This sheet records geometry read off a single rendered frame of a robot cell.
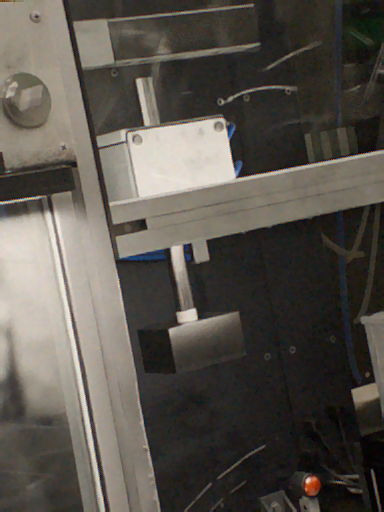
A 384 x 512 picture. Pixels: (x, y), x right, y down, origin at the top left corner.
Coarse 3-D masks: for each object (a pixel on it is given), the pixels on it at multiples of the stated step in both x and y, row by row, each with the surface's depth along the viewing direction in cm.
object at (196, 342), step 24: (168, 264) 131; (192, 312) 131; (216, 312) 135; (144, 336) 132; (168, 336) 128; (192, 336) 129; (216, 336) 130; (240, 336) 132; (144, 360) 132; (168, 360) 128; (192, 360) 129; (216, 360) 130
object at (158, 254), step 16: (128, 256) 151; (144, 256) 153; (160, 256) 154; (192, 256) 157; (368, 320) 147; (368, 336) 148; (320, 432) 165; (368, 448) 152; (320, 464) 165; (352, 464) 166; (368, 464) 152; (368, 480) 153; (352, 496) 165; (368, 496) 156
